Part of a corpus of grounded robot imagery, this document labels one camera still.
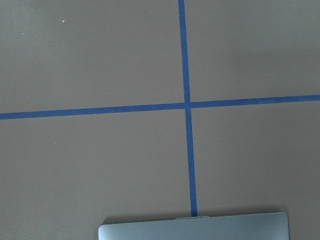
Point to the grey closed laptop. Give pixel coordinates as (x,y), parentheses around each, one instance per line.
(259,226)

